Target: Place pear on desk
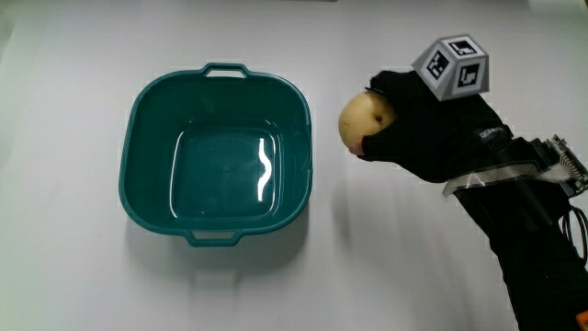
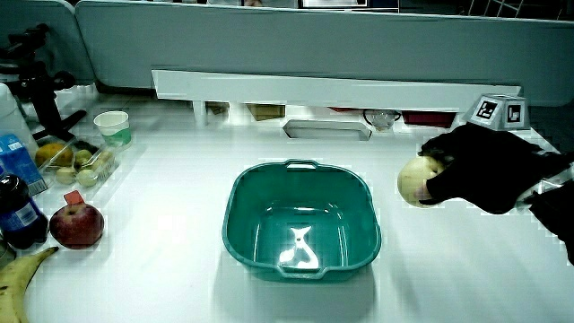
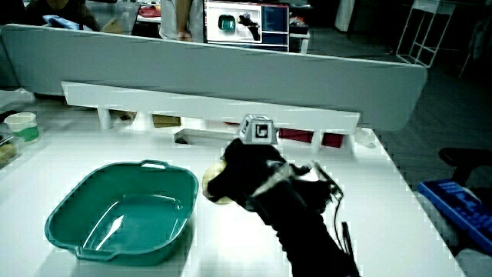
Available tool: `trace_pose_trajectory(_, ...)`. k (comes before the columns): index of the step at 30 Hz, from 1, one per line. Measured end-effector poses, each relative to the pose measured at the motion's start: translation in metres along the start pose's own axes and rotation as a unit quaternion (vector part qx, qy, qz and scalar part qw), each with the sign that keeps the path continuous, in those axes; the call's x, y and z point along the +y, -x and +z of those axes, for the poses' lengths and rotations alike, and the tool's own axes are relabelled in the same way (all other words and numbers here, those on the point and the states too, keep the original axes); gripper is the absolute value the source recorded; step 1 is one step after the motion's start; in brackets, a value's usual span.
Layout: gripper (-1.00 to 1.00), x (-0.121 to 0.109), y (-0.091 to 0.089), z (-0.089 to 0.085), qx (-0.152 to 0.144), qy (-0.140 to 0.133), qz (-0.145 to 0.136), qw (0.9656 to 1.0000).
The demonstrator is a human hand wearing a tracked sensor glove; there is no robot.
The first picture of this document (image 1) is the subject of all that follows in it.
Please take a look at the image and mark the person's right hand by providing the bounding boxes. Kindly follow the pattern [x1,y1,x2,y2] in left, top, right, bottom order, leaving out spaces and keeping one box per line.
[348,34,514,184]

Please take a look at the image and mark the yellow potato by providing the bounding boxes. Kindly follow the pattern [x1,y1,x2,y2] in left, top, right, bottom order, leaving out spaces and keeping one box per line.
[338,90,398,149]

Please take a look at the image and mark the person's right forearm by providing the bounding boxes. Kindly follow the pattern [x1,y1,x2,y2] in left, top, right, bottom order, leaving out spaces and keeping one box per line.
[452,136,588,331]

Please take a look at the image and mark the white desk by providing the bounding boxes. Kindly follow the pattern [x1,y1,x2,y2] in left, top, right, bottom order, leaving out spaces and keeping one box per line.
[0,0,588,331]

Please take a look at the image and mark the grey wrist sensor module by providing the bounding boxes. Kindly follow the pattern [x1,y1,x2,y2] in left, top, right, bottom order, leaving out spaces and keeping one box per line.
[442,133,588,199]

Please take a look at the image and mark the teal plastic basin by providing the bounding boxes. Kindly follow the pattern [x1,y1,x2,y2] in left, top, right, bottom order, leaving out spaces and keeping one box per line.
[118,62,314,248]

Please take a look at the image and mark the black cable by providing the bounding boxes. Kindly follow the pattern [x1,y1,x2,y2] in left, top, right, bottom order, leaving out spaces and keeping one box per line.
[560,205,588,264]

